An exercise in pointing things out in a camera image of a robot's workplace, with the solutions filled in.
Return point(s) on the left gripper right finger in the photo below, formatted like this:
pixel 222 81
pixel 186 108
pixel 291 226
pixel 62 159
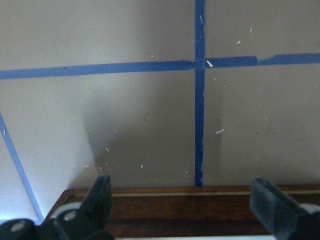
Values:
pixel 276 211

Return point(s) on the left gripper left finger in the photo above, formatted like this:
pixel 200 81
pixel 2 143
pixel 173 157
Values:
pixel 97 203

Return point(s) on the wooden drawer with white handle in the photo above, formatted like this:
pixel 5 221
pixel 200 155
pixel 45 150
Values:
pixel 193 211

